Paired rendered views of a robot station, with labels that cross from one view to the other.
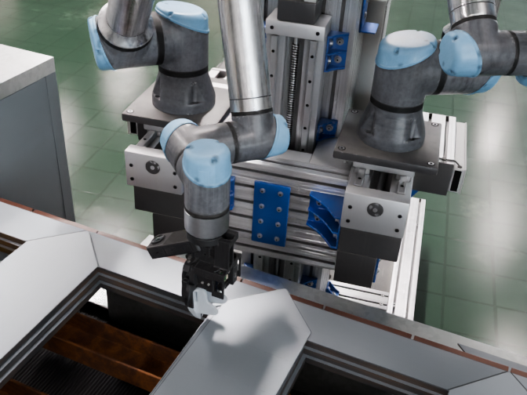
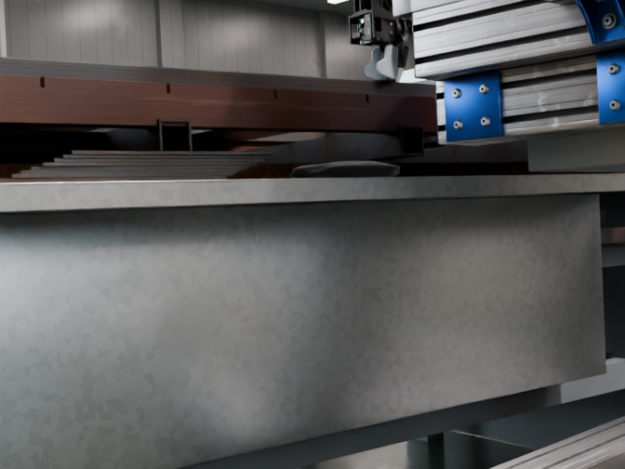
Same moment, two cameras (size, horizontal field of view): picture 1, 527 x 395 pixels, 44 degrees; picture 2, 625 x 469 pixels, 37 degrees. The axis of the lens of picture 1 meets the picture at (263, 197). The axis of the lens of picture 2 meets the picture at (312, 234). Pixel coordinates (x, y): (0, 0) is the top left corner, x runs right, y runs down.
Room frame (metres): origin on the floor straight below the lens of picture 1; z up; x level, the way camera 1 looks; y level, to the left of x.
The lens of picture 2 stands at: (1.69, -1.47, 0.63)
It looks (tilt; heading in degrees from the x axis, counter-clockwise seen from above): 1 degrees down; 122
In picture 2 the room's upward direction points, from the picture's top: 3 degrees counter-clockwise
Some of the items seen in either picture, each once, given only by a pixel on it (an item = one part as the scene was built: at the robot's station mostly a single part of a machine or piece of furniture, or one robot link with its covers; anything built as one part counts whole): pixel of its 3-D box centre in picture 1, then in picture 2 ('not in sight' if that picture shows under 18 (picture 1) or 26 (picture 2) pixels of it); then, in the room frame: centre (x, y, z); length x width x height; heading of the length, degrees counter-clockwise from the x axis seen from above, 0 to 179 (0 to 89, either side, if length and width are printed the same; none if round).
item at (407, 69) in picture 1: (406, 66); not in sight; (1.30, -0.28, 1.20); 0.13 x 0.12 x 0.14; 103
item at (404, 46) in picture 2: not in sight; (397, 45); (0.90, 0.10, 0.94); 0.05 x 0.02 x 0.09; 158
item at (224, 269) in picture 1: (210, 256); (378, 14); (0.87, 0.09, 1.00); 0.09 x 0.08 x 0.12; 68
